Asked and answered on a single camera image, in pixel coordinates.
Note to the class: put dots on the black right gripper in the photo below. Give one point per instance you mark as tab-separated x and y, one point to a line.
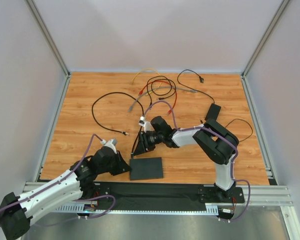
144	141

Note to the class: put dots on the grey slotted cable duct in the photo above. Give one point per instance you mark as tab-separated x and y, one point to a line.
120	208

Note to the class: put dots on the aluminium frame post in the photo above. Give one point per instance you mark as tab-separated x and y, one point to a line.
265	37
46	34

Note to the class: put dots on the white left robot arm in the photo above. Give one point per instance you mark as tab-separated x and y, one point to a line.
19	213

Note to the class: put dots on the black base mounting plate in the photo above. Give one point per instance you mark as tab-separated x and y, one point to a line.
164	194

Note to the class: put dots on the aluminium right frame post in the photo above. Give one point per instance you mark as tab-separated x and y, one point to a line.
265	37

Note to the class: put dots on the aluminium front frame rail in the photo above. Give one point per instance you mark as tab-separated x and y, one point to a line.
268	195

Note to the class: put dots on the black power adapter brick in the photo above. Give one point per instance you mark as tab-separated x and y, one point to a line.
213	112

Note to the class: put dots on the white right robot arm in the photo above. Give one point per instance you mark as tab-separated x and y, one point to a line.
219	144

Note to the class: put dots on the aluminium left frame post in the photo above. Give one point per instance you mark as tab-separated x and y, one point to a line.
46	34

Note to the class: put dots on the black network switch box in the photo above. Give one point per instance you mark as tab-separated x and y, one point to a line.
146	168

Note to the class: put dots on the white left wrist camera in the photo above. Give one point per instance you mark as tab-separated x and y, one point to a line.
110	144

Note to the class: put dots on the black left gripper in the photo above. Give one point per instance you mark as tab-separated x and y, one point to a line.
117	162

